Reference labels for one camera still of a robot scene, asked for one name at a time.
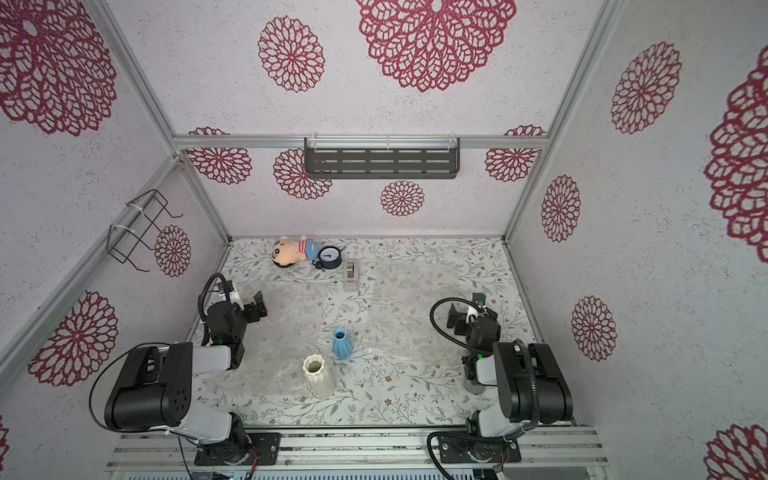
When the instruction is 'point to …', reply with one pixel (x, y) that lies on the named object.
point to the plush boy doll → (287, 251)
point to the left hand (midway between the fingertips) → (247, 296)
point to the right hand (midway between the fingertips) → (469, 302)
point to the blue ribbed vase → (342, 346)
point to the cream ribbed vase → (319, 380)
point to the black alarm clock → (328, 258)
